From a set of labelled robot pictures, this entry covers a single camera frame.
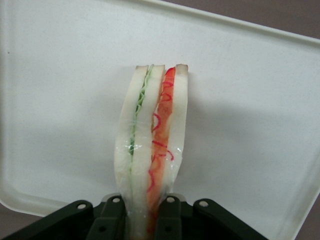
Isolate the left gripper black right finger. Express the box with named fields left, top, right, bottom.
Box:
left=154, top=193, right=270, bottom=240

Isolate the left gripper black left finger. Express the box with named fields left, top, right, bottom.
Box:
left=0, top=196, right=127, bottom=240

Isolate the triangle sandwich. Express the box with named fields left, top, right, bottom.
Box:
left=113, top=64, right=189, bottom=240

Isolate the cream plastic tray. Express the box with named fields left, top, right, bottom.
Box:
left=0, top=0, right=320, bottom=240

